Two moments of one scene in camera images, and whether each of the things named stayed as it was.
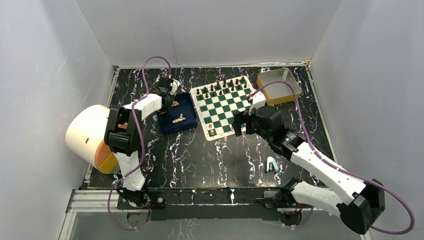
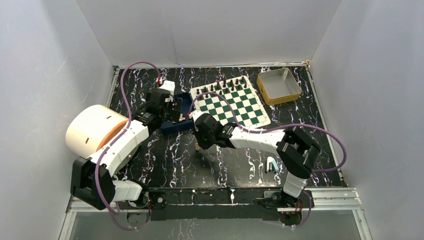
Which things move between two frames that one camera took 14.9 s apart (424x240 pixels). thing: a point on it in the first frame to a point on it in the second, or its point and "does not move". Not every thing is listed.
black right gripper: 240,118 to 203,145
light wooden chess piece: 181,118 does not move
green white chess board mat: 216,103 does not move
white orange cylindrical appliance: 85,135 does not move
